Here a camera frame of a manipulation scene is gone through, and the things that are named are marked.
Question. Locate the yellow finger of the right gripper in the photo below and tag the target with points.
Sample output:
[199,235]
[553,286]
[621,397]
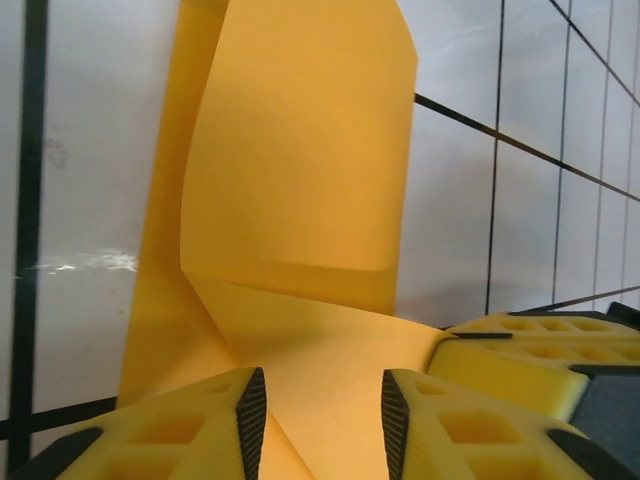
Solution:
[500,375]
[550,325]

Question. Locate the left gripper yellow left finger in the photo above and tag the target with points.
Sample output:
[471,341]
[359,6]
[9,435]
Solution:
[175,440]

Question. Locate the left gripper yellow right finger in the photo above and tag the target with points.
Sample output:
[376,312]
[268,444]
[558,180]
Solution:
[475,440]

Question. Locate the orange cloth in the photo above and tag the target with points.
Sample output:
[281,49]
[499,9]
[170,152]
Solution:
[300,150]

